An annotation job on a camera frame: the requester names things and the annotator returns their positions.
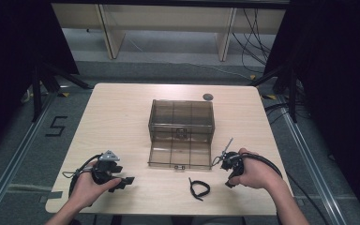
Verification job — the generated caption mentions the dark curtain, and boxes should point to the dark curtain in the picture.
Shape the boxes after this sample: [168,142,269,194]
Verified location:
[0,0,81,160]
[262,0,360,224]

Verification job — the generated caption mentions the aluminium floor rail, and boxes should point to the aluminium floor rail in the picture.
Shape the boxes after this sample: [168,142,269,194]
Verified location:
[277,95,349,225]
[0,93,58,225]

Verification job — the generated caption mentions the transparent brown plastic storage box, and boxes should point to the transparent brown plastic storage box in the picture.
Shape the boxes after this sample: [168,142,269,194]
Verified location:
[147,98,217,172]

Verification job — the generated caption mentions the black metal stand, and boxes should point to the black metal stand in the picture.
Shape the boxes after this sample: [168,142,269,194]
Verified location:
[30,61,94,124]
[248,64,299,124]

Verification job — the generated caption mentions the white floor cable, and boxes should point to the white floor cable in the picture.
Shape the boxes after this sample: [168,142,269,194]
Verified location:
[130,59,255,80]

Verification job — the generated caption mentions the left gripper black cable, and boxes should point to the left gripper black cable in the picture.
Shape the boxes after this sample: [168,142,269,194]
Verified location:
[61,153,103,199]

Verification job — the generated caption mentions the black looped strap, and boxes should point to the black looped strap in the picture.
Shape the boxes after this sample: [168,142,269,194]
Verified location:
[187,176,212,203]

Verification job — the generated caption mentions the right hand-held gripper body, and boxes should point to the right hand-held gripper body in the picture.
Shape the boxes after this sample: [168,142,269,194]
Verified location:
[211,137,246,181]

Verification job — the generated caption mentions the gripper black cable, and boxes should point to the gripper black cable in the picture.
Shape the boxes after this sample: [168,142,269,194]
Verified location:
[61,153,103,199]
[239,152,331,225]

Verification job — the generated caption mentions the hanging black cables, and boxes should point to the hanging black cables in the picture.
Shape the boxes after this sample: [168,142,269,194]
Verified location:
[232,7,274,75]

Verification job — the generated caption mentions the black floor cables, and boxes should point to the black floor cables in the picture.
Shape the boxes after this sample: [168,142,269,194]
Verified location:
[263,101,311,125]

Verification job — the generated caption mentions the person's right hand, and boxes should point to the person's right hand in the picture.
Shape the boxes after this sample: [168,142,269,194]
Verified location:
[229,147,284,190]

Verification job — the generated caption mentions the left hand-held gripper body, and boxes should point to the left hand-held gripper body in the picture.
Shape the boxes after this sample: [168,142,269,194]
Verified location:
[91,150,124,186]

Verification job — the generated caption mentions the person's left hand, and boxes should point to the person's left hand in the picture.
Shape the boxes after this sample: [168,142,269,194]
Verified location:
[69,170,123,210]

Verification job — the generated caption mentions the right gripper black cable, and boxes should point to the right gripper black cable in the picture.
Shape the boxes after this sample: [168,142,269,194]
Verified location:
[239,152,331,225]

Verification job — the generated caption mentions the light wooden shelf unit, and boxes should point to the light wooden shelf unit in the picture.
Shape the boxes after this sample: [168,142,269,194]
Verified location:
[51,3,287,63]

